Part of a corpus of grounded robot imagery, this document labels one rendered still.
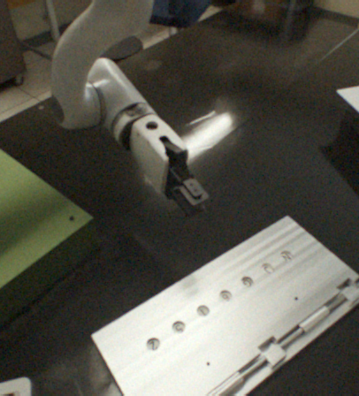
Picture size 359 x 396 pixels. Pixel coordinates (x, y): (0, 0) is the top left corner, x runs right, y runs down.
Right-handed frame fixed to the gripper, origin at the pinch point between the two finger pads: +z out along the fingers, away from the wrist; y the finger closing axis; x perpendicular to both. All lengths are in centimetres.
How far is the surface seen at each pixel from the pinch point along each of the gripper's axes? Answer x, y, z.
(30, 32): -60, 163, -277
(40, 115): 5, 33, -60
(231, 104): -43, 27, -33
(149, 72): -34, 34, -62
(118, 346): 19.4, 12.9, 10.8
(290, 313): -6.6, 10.4, 22.0
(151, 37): -154, 166, -234
